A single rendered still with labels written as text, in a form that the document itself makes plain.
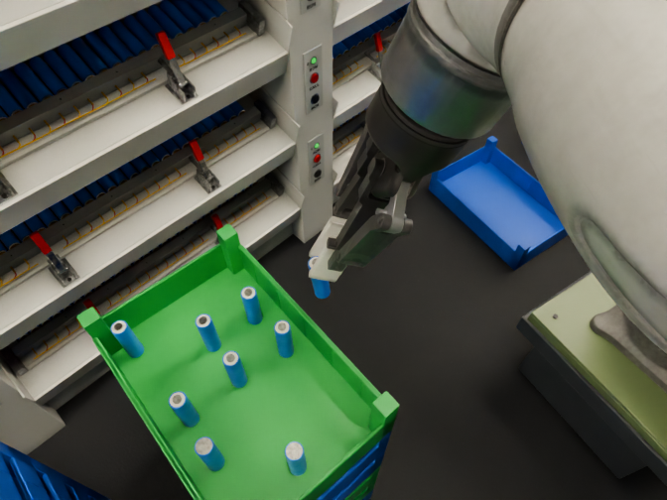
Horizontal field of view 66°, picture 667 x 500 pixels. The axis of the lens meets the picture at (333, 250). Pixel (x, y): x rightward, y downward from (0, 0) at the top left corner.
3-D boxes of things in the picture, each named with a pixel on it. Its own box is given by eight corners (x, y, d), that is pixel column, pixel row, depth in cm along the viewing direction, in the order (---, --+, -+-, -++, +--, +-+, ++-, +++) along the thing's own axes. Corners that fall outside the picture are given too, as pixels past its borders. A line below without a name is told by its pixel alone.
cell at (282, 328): (297, 351, 62) (293, 326, 57) (285, 361, 61) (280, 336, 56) (287, 341, 63) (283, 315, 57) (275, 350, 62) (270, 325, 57)
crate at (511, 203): (574, 231, 123) (587, 209, 117) (513, 271, 117) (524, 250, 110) (485, 158, 138) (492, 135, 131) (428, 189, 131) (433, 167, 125)
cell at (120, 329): (147, 351, 62) (129, 326, 57) (133, 360, 61) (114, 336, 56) (139, 340, 63) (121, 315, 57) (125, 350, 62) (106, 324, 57)
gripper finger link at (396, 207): (423, 149, 39) (435, 198, 36) (393, 195, 43) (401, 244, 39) (394, 141, 38) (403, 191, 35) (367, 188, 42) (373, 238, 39)
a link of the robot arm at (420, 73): (525, 9, 35) (476, 77, 40) (407, -37, 33) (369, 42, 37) (559, 97, 30) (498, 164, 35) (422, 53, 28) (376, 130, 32)
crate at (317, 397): (393, 428, 57) (401, 404, 50) (242, 567, 49) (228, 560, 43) (239, 258, 70) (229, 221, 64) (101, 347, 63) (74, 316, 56)
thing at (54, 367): (299, 217, 115) (308, 186, 102) (42, 405, 90) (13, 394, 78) (240, 155, 118) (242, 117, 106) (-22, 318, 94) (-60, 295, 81)
